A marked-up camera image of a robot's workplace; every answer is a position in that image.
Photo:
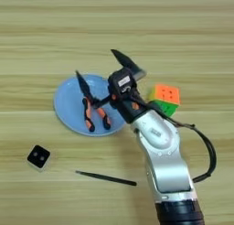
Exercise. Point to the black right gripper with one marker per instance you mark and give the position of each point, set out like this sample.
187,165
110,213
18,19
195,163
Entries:
129,109

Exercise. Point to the stickerless colourful puzzle cube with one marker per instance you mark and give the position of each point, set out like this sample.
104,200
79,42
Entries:
166,96

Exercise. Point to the small black square block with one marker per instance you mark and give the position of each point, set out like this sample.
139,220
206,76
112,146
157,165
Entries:
38,156

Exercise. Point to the orange black needle-nose pliers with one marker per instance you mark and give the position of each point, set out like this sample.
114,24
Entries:
88,117

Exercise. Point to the blue round plate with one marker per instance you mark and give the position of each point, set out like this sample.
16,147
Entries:
70,106

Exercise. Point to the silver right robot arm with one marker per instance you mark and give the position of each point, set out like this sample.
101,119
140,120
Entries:
164,155

